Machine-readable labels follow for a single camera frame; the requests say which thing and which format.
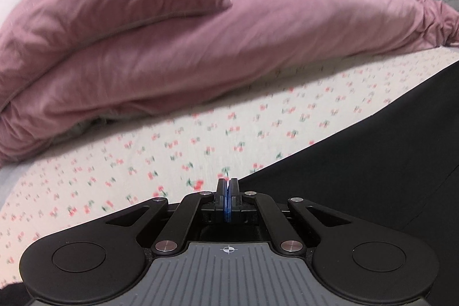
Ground black pants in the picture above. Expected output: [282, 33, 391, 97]
[237, 67, 459, 278]

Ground floral bed sheet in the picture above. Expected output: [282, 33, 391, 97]
[1, 47, 458, 285]

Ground pink duvet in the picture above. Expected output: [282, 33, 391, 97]
[1, 0, 458, 164]

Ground black garment beside bed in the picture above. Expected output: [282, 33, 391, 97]
[0, 283, 31, 306]

